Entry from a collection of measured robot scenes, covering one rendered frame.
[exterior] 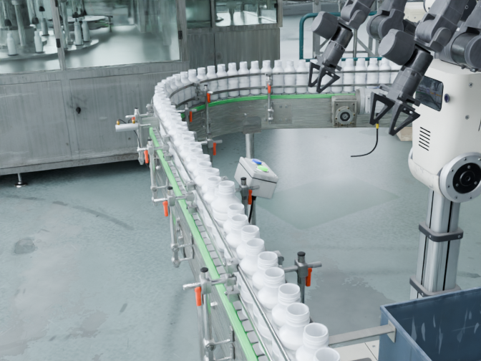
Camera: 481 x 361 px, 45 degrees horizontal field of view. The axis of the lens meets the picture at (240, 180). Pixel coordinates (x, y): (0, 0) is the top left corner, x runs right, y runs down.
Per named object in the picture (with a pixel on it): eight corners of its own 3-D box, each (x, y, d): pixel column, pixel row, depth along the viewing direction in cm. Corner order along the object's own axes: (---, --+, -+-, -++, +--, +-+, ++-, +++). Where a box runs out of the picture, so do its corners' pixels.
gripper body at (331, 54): (322, 64, 175) (333, 41, 174) (313, 59, 185) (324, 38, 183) (340, 73, 177) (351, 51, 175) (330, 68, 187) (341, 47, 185)
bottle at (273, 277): (253, 343, 111) (251, 268, 105) (282, 335, 113) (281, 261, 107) (267, 362, 105) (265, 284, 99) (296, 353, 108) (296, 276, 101)
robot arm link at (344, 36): (358, 32, 176) (351, 30, 181) (340, 21, 174) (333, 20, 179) (347, 53, 178) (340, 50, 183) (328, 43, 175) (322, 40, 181)
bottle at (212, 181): (233, 236, 152) (231, 177, 146) (217, 244, 148) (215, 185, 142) (217, 230, 156) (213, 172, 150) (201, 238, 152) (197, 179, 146)
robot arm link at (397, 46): (454, 31, 132) (433, 27, 140) (416, 8, 128) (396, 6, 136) (427, 79, 135) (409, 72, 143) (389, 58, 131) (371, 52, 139)
